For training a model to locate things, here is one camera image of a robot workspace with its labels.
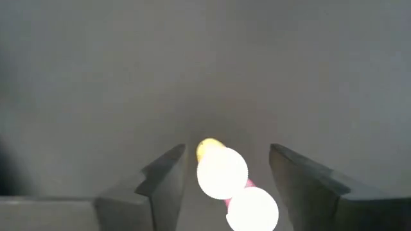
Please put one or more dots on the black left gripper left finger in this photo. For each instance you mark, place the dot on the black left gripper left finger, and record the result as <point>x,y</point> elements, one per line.
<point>96,215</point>

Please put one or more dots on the yellow translucent pill bottle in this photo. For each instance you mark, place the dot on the yellow translucent pill bottle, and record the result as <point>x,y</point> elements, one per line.
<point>221,173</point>

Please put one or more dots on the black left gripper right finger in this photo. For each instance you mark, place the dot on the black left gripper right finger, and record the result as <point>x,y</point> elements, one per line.
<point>337,215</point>

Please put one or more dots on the red translucent pill bottle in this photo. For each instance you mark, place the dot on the red translucent pill bottle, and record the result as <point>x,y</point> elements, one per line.
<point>253,210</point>

